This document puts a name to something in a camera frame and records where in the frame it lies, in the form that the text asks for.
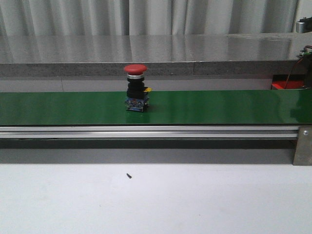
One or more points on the small green circuit board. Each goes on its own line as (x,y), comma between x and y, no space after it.
(306,51)

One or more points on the aluminium conveyor side rail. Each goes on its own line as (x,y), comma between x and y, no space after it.
(141,131)

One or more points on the grey stone counter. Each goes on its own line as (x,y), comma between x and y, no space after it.
(164,55)

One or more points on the red mushroom push button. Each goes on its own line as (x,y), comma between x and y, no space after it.
(137,93)

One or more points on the grey curtain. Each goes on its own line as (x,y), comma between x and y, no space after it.
(145,17)

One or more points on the metal conveyor support bracket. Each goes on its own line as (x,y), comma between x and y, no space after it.
(303,152)

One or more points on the green conveyor belt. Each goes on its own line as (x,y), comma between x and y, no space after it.
(165,107)

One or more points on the red bin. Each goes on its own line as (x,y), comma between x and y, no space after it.
(294,82)

